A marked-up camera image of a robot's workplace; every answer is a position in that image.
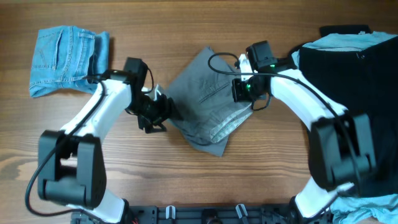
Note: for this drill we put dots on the light blue garment in pile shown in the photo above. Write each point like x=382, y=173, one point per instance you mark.
x=348, y=42

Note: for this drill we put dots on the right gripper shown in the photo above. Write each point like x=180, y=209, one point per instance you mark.
x=238, y=94

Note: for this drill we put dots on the folded blue denim jeans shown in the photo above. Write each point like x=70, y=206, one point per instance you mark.
x=64, y=56

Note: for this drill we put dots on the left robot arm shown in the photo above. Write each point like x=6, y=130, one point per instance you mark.
x=71, y=169

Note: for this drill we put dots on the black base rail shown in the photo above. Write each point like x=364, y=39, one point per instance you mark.
x=239, y=214

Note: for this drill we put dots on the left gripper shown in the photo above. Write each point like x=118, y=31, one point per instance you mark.
x=168, y=111

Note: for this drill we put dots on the grey shorts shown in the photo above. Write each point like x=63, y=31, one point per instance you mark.
x=205, y=102

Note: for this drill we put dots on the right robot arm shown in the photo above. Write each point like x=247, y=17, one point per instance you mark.
x=341, y=154

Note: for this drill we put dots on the black garment in pile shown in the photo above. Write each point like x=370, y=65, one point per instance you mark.
x=370, y=118

